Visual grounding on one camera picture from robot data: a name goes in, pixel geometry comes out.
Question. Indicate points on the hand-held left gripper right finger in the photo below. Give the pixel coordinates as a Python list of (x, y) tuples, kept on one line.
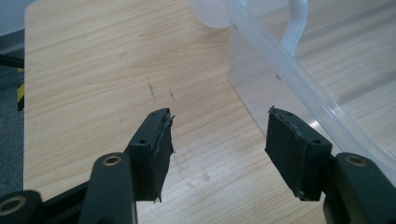
[(295, 152)]

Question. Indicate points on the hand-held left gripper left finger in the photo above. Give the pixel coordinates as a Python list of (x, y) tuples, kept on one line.
[(149, 155)]

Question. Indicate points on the clear plastic storage box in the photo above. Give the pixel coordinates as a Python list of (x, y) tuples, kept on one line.
[(311, 93)]

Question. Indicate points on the yellow black tape strip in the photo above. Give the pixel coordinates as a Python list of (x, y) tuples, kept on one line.
[(20, 96)]

